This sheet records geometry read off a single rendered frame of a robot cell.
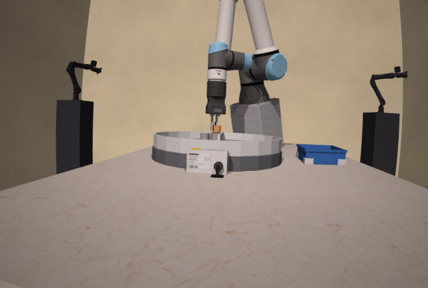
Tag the blue crate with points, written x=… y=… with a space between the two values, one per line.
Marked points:
x=321 y=154

